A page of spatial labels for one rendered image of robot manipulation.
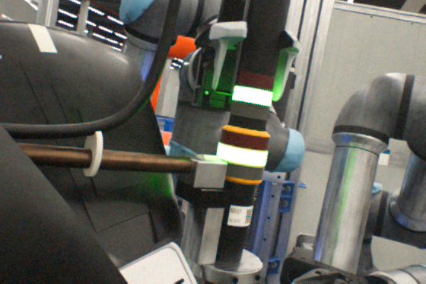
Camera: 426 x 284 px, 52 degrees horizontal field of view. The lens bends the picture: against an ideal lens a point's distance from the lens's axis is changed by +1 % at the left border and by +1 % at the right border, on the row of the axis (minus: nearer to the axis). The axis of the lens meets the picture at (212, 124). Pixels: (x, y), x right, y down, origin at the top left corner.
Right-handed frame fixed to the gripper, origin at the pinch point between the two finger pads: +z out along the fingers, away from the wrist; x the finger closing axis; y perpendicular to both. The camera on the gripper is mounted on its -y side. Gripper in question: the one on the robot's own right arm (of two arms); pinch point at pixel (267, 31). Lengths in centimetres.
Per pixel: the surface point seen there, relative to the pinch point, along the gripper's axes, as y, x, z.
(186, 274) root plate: 20.4, 3.5, 1.8
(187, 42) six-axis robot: -53, -31, -400
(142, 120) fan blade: 9.3, 8.8, -6.4
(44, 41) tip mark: 3.7, 18.4, -6.1
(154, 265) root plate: 19.8, 6.2, 2.1
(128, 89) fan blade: 6.6, 10.5, -8.6
